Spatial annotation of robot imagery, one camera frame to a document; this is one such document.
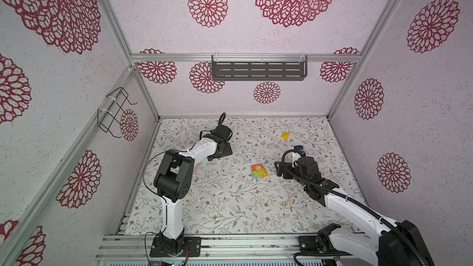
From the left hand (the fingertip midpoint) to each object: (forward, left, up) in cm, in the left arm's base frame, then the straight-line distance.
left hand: (221, 155), depth 99 cm
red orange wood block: (-7, -17, -1) cm, 18 cm away
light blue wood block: (-12, -17, -2) cm, 21 cm away
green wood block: (-11, -20, -1) cm, 22 cm away
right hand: (-10, -29, +10) cm, 33 cm away
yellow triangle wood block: (+16, -39, -4) cm, 42 cm away
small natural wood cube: (-9, -19, +1) cm, 21 cm away
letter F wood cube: (-26, -31, -2) cm, 40 cm away
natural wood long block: (-6, +14, -3) cm, 15 cm away
